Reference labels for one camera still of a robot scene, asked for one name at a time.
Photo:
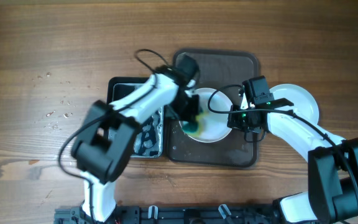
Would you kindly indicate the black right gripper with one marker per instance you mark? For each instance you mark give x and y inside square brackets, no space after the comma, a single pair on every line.
[237,121]

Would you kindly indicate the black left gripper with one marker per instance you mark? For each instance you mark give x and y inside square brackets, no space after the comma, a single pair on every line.
[197,111]

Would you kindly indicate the green yellow sponge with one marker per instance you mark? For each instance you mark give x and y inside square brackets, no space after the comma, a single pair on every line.
[195,127]

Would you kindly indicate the white plate with blue stain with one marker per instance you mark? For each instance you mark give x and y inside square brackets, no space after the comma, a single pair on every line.
[212,127]

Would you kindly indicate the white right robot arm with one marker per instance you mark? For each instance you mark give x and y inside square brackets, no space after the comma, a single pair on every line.
[290,113]

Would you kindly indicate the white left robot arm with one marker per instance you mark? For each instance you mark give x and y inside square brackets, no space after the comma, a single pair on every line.
[104,143]

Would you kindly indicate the brown serving tray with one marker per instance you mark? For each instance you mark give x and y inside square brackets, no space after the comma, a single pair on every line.
[220,70]

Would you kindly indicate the black water basin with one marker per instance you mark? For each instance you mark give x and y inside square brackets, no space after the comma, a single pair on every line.
[148,143]

